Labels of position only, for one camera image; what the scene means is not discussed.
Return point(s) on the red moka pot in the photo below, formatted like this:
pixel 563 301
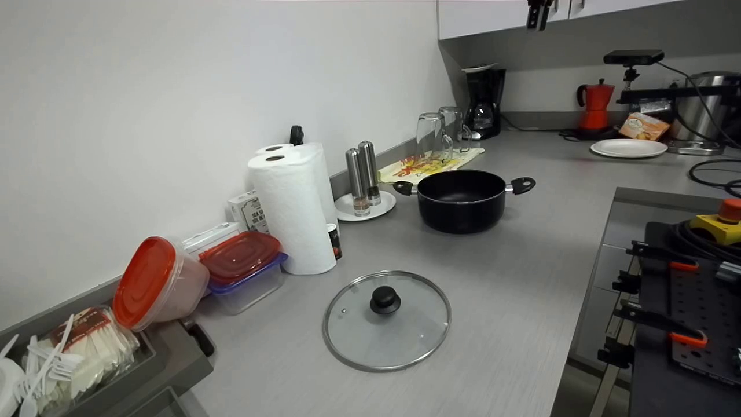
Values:
pixel 596 105

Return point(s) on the rectangular container with red lid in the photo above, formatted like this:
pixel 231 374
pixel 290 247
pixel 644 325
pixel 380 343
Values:
pixel 242 258

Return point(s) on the small white box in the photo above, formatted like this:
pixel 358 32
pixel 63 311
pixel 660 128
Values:
pixel 247 209

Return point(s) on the bag of white plastic cutlery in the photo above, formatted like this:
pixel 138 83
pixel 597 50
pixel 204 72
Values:
pixel 83 355

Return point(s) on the steel kettle pot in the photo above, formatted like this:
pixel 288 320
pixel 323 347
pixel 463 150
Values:
pixel 706 105

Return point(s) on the glass lid with black knob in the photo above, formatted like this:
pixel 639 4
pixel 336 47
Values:
pixel 420 332

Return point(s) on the yellow emergency stop button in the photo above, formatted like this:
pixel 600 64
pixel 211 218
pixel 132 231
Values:
pixel 720 223

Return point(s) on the clear flat plastic container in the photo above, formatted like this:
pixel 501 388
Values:
pixel 208 235

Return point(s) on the white dinner plate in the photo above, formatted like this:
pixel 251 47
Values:
pixel 628 149

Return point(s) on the yellow printed dish towel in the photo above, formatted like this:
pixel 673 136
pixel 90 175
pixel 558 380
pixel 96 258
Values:
pixel 431 162

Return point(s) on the black camera on stand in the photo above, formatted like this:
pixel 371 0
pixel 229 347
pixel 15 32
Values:
pixel 632 55

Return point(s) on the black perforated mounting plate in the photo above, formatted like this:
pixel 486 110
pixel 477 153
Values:
pixel 714 309

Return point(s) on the small dark spice bottle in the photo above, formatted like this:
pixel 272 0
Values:
pixel 333 241

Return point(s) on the white wall cabinet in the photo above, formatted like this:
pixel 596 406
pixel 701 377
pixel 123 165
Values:
pixel 486 14

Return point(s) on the orange paper packet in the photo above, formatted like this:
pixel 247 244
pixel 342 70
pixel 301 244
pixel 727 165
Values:
pixel 644 125

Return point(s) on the round container with red lid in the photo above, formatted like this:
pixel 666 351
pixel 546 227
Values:
pixel 147 280

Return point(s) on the clear drinking glass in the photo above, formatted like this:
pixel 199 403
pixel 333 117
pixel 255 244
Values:
pixel 451 123
pixel 429 128

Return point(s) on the grey metal bin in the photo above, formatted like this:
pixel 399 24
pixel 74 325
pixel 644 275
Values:
pixel 154 370

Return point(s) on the black coffee maker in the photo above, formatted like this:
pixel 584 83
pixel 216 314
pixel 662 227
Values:
pixel 485 99

